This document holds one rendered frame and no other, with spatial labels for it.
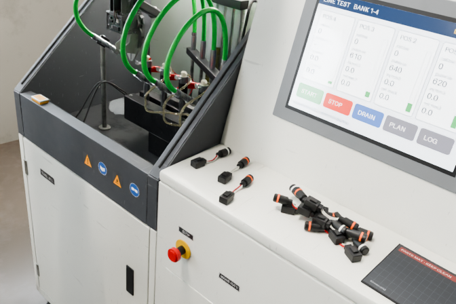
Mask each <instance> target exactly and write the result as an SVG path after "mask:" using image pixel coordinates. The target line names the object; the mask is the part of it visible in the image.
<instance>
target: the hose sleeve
mask: <svg viewBox="0 0 456 304"><path fill-rule="evenodd" d="M92 39H93V40H95V41H97V42H99V43H100V44H102V45H103V46H105V47H106V48H108V49H110V50H111V51H113V52H114V51H115V50H116V48H115V46H114V45H113V44H111V43H109V42H108V41H106V40H105V39H103V38H102V37H100V36H98V35H97V34H95V33H94V36H93V37H92Z"/></svg>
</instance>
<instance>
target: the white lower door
mask: <svg viewBox="0 0 456 304"><path fill-rule="evenodd" d="M23 141H24V152H25V159H24V167H25V174H26V175H27V177H28V188H29V195H30V201H31V213H32V220H33V231H34V238H35V249H36V255H37V263H36V269H37V275H38V276H39V285H40V288H41V289H42V290H43V291H44V292H45V293H46V294H47V295H48V296H49V297H50V298H51V299H52V300H53V301H54V302H55V303H56V304H148V303H149V255H150V230H151V228H150V227H149V226H148V225H147V224H145V223H143V222H142V221H141V220H139V219H138V218H136V217H135V216H134V215H132V214H131V213H129V212H128V211H127V210H125V209H124V208H122V207H121V206H120V205H119V204H117V203H115V202H114V201H113V200H111V199H110V198H109V197H107V196H106V195H105V194H103V193H102V192H100V191H99V190H97V189H96V188H95V187H93V186H92V185H91V184H89V183H88V182H86V181H85V180H83V179H82V178H81V177H80V176H78V175H76V173H74V172H72V171H71V170H69V169H68V168H67V167H66V166H64V165H63V164H61V163H60V162H59V161H57V160H56V159H54V158H53V157H52V156H50V155H49V154H47V153H46V152H45V151H43V150H42V149H40V148H39V147H38V146H37V145H35V144H33V143H32V142H31V141H30V140H28V139H27V138H25V137H24V138H23Z"/></svg>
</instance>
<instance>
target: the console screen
mask: <svg viewBox="0 0 456 304"><path fill-rule="evenodd" d="M273 115H275V116H277V117H279V118H282V119H284V120H286V121H289V122H291V123H293V124H296V125H298V126H300V127H302V128H305V129H307V130H309V131H312V132H314V133H316V134H319V135H320V136H323V137H325V138H328V139H330V140H333V141H335V142H337V143H339V144H342V145H344V146H346V147H349V148H350V149H353V150H355V151H358V152H360V153H363V154H365V155H367V156H369V157H372V158H374V159H377V160H379V161H380V162H383V163H385V164H388V165H390V166H393V167H395V168H397V169H399V170H402V171H404V172H407V173H409V174H412V175H413V176H416V177H418V178H420V179H423V180H425V181H427V182H429V183H432V184H434V185H436V186H439V187H441V188H443V189H446V190H448V191H450V192H453V193H455V194H456V1H451V0H305V5H304V8H303V11H302V14H301V19H300V21H299V25H298V28H297V32H296V35H295V38H294V42H293V45H292V49H291V51H290V56H289V59H288V63H287V65H286V70H285V72H284V76H283V79H282V83H281V86H280V90H279V93H278V97H277V100H276V103H275V107H274V110H273Z"/></svg>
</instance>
